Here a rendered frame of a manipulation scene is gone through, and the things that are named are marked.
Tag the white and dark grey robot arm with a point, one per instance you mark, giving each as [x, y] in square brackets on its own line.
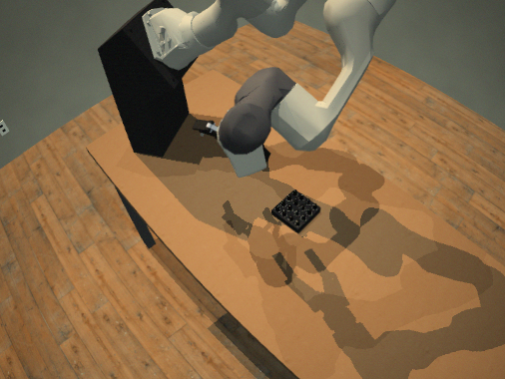
[303, 121]

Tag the black knob panel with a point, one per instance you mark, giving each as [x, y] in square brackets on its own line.
[287, 210]

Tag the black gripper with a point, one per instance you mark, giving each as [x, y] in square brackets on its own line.
[209, 128]

